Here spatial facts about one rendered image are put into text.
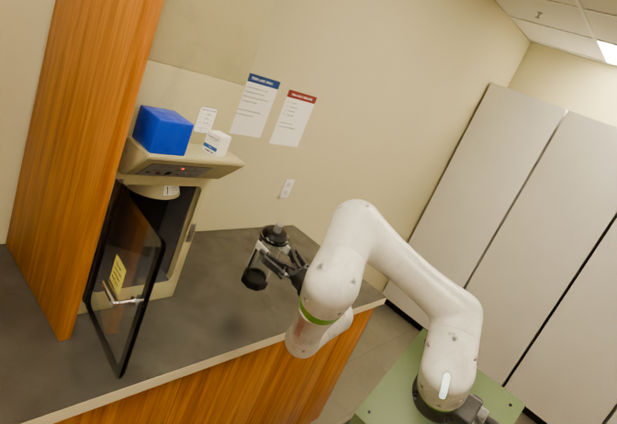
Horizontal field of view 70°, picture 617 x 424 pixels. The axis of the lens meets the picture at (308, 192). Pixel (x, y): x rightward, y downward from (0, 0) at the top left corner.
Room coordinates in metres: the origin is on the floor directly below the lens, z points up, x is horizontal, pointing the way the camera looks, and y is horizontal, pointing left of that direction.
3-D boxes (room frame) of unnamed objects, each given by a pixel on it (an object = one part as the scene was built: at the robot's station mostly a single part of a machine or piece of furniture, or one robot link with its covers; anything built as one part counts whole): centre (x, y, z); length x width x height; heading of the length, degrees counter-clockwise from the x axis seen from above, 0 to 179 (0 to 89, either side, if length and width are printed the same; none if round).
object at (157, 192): (1.27, 0.46, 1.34); 0.18 x 0.18 x 0.05
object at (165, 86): (1.27, 0.49, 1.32); 0.32 x 0.25 x 0.77; 144
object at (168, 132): (1.08, 0.40, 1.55); 0.10 x 0.10 x 0.09; 54
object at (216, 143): (1.22, 0.30, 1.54); 0.05 x 0.05 x 0.06; 70
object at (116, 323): (0.96, 0.36, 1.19); 0.30 x 0.01 x 0.40; 47
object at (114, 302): (0.88, 0.32, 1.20); 0.10 x 0.05 x 0.03; 47
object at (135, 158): (1.16, 0.34, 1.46); 0.32 x 0.11 x 0.10; 144
